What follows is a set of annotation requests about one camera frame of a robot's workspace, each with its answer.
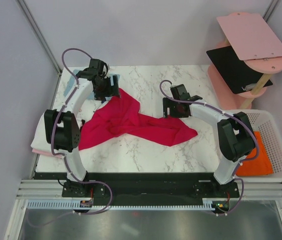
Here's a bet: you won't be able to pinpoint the light blue mat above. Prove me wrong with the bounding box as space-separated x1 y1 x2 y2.
63 73 120 101

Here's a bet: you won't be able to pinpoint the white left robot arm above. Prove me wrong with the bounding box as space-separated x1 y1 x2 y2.
43 70 120 197

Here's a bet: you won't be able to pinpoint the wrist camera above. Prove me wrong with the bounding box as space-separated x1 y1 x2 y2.
88 58 109 77
170 84 191 101

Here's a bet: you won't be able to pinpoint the pink tiered shelf stand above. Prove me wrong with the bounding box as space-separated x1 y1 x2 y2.
208 12 282 110

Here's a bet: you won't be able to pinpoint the black board on shelf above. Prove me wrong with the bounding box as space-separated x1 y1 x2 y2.
206 46 263 94

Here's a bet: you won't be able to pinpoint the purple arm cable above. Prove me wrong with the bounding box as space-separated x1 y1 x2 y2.
159 79 258 217
27 47 113 228

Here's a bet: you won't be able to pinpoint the aluminium frame rails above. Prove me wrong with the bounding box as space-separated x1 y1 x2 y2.
15 177 64 200

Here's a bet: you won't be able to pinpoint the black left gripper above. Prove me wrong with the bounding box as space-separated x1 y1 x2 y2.
93 75 120 102

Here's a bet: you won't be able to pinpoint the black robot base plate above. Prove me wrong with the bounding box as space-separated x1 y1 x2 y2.
62 172 240 204

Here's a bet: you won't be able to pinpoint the white slotted cable duct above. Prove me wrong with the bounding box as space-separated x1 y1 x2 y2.
27 199 230 211

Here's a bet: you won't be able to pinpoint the pink folded t shirt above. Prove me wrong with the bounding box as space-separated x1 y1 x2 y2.
32 148 62 159

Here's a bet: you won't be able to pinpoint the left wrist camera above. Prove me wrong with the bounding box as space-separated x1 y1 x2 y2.
88 58 109 77

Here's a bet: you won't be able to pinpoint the orange t shirt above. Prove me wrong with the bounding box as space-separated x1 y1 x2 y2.
236 131 274 177

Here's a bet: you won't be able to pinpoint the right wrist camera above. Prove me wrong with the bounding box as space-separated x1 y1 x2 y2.
170 84 191 101

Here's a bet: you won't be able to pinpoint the white folded t shirt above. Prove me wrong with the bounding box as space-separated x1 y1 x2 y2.
29 99 96 159

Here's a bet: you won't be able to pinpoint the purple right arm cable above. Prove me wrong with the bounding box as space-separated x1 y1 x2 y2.
159 79 258 217

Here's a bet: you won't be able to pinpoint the white plastic basket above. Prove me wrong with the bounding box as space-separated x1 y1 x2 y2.
222 108 282 183

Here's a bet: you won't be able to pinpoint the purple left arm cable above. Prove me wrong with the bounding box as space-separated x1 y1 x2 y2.
27 47 113 228

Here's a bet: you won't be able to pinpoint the magenta t shirt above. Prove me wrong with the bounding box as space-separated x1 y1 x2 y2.
78 89 198 151

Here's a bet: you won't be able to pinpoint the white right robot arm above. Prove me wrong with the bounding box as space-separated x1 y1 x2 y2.
163 97 260 197

